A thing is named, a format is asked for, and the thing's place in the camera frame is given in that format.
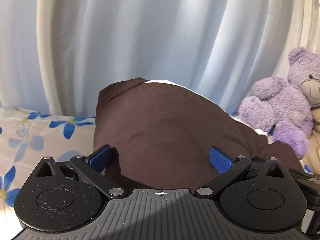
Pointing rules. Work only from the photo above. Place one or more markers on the purple teddy bear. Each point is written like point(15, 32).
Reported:
point(280, 97)

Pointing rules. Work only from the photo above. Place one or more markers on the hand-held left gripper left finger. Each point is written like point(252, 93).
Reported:
point(100, 156)

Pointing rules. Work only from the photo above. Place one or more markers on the blue floral bedsheet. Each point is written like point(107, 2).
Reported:
point(30, 140)

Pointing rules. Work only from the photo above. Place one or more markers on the white bed post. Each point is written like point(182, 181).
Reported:
point(314, 17)

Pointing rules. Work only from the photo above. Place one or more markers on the white curtain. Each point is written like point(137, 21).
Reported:
point(125, 35)

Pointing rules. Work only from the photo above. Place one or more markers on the brown garment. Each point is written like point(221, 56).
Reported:
point(162, 120)

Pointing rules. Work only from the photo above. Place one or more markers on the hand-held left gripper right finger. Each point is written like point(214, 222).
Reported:
point(221, 160)

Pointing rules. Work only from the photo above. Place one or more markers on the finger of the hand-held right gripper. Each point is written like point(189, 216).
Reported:
point(303, 176)

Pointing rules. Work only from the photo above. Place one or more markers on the beige teddy bear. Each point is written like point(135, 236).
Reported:
point(315, 145)

